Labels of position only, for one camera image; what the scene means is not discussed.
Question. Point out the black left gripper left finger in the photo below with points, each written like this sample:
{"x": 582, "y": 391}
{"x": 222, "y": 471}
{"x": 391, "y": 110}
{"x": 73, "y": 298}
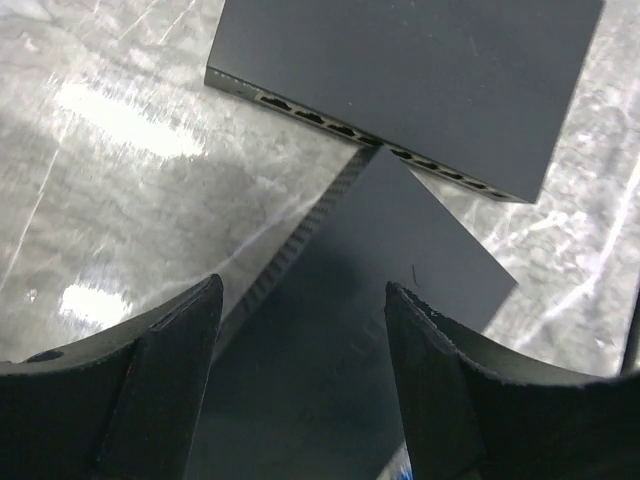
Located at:
{"x": 120, "y": 404}

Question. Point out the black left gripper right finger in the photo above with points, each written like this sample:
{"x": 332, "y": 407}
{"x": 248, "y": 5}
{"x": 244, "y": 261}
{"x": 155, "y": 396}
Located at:
{"x": 472, "y": 408}

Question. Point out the dark grey network switch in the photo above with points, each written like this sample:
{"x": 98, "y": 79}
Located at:
{"x": 302, "y": 385}

